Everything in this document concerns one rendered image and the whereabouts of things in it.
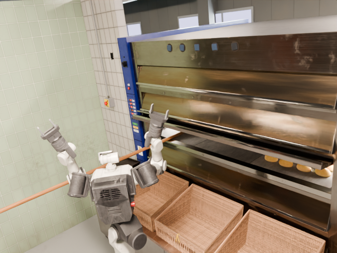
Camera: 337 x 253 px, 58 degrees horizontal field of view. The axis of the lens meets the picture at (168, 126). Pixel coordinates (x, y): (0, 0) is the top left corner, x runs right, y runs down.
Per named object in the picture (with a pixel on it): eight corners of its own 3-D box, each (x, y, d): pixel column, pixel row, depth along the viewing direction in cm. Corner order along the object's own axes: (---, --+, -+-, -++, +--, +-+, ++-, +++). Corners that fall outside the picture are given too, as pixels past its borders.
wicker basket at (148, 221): (155, 187, 328) (152, 164, 319) (192, 207, 286) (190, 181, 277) (117, 208, 299) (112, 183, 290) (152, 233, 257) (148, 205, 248)
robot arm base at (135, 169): (161, 180, 200) (158, 181, 189) (143, 189, 201) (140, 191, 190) (151, 160, 202) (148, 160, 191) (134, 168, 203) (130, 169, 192)
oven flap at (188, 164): (150, 157, 319) (153, 138, 317) (327, 231, 187) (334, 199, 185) (147, 158, 316) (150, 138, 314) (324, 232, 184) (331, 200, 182)
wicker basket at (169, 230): (195, 208, 284) (192, 182, 275) (246, 234, 242) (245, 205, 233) (155, 235, 255) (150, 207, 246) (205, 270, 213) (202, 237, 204)
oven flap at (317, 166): (132, 118, 295) (148, 116, 308) (320, 170, 163) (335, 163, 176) (132, 116, 295) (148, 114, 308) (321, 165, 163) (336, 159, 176)
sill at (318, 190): (152, 136, 317) (151, 132, 315) (335, 195, 184) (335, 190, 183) (147, 138, 313) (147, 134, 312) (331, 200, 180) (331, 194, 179)
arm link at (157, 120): (164, 122, 189) (161, 137, 195) (170, 115, 196) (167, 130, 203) (146, 114, 192) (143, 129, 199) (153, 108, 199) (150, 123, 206)
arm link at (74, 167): (76, 154, 213) (82, 169, 228) (62, 160, 210) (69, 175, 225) (81, 165, 207) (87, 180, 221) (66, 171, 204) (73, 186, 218)
